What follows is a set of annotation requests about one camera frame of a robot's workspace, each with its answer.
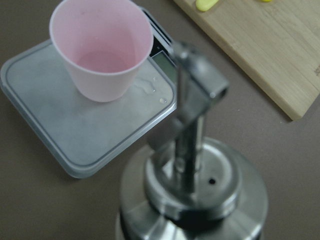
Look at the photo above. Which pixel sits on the digital kitchen scale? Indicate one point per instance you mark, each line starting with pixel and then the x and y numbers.
pixel 85 135

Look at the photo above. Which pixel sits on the yellow plastic knife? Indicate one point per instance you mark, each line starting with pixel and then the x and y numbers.
pixel 205 5

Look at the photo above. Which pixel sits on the glass sauce bottle steel spout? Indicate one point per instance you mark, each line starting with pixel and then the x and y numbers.
pixel 183 185

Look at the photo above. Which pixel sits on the pink plastic cup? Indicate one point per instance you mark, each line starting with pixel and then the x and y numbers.
pixel 103 44

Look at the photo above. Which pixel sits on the wooden cutting board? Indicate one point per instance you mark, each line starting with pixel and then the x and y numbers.
pixel 276 43

